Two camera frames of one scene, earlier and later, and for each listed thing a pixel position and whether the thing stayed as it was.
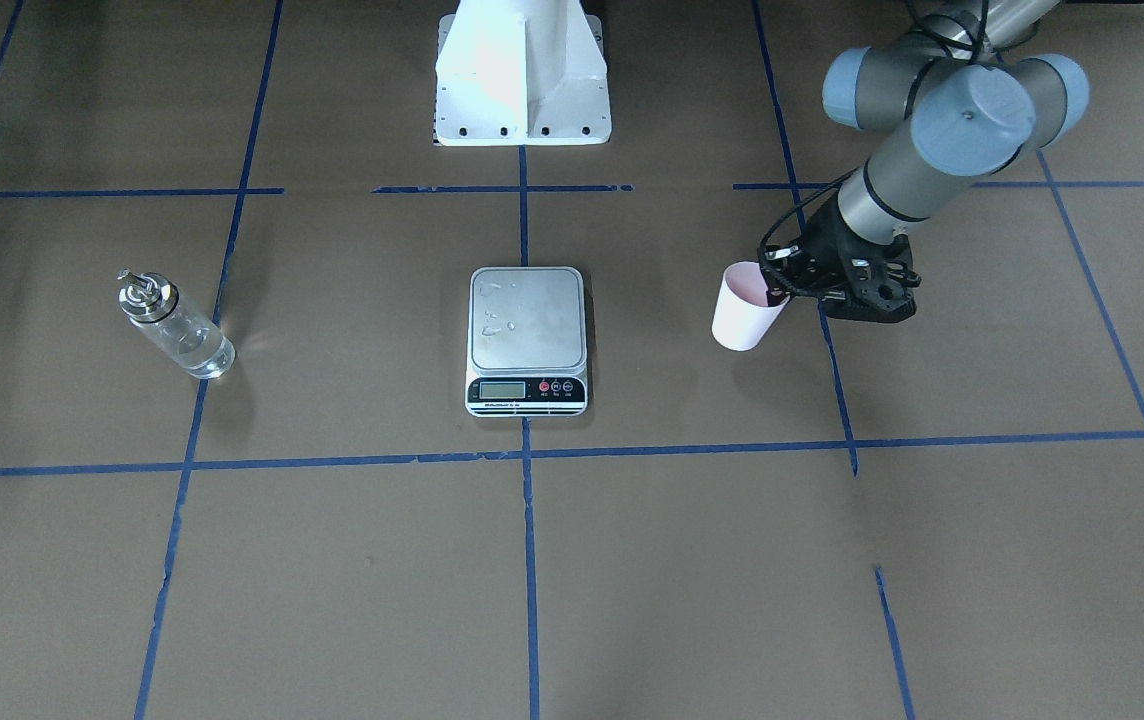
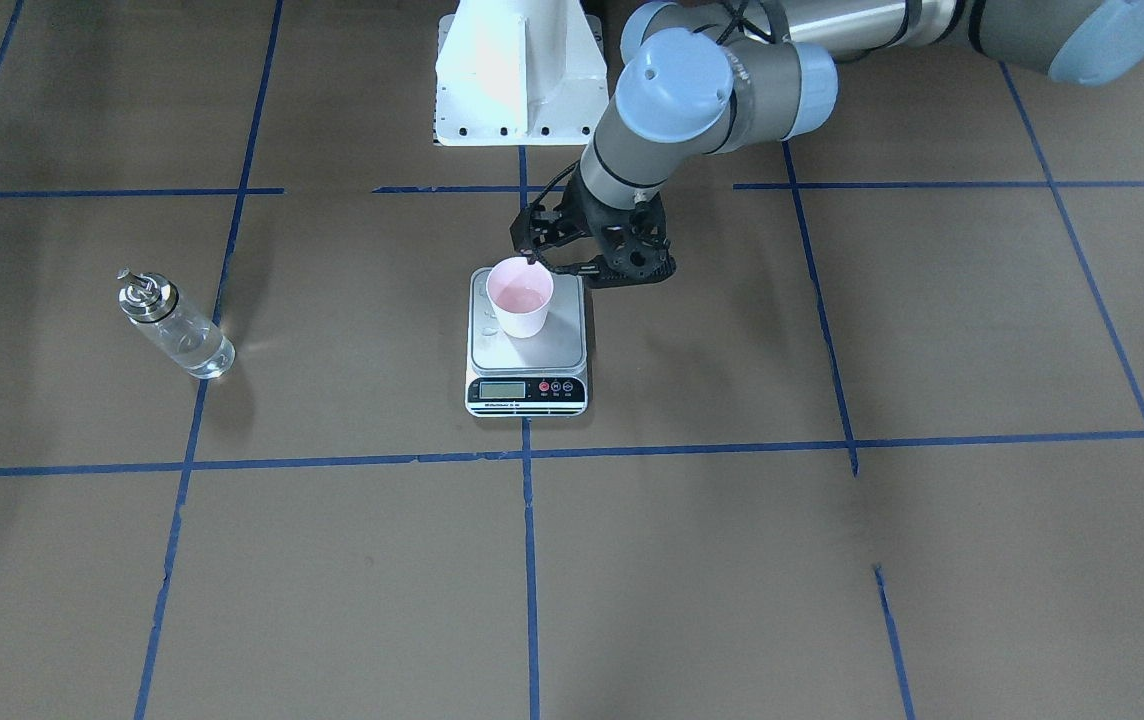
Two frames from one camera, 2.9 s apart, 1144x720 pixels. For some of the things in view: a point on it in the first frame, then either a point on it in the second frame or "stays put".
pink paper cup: x=742 y=316 → x=521 y=291
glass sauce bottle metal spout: x=152 y=303 stays put
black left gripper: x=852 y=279 → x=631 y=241
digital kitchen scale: x=527 y=342 stays put
